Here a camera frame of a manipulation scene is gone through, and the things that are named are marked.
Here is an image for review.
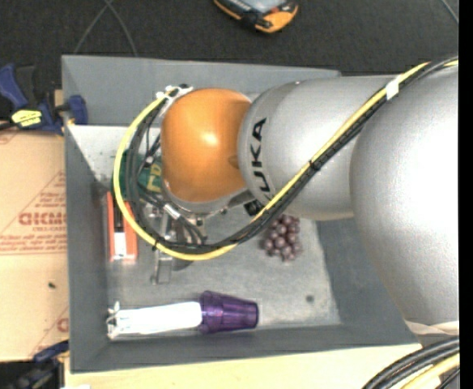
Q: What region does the orange and white box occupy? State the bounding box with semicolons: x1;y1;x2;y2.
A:
106;190;139;263

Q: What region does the green packet yellow print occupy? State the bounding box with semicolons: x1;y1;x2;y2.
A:
111;147;165;203

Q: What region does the grey metal bin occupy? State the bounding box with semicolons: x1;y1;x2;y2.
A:
61;54;424;373

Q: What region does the purple plastic cup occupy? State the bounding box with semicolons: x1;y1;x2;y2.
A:
198;290;260;336

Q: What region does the purple toy grape bunch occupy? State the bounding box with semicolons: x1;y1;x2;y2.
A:
260;213;304;263

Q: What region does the brown cardboard board red print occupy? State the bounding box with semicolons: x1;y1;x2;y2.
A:
0;121;71;365

